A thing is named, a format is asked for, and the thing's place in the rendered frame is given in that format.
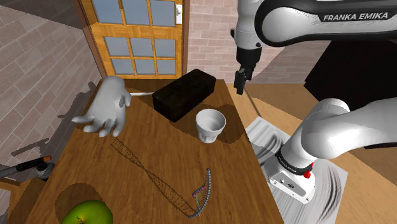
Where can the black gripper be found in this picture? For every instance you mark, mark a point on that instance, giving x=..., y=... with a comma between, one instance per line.
x=248, y=57

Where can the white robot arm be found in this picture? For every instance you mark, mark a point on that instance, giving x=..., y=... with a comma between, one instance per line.
x=325, y=130

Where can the white cup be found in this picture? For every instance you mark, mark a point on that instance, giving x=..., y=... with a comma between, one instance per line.
x=211, y=125

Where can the black brick-shaped box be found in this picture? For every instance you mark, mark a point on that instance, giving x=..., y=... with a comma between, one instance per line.
x=183, y=93

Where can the wooden door with glass panes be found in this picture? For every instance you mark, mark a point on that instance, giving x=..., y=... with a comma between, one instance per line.
x=139, y=34

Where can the wooden table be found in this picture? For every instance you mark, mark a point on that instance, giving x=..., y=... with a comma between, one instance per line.
x=161, y=161

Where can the colourful double helix model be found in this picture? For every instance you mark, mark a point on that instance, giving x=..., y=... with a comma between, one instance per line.
x=203, y=190

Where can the white hand figure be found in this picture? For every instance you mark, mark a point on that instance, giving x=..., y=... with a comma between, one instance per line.
x=107, y=105

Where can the grey patterned robot stand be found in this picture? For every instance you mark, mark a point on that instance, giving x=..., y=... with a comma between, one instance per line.
x=322, y=198

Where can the green apple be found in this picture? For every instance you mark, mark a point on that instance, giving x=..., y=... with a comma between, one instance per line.
x=88, y=214

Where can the black and grey hand tool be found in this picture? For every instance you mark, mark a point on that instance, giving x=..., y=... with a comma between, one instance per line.
x=34, y=164

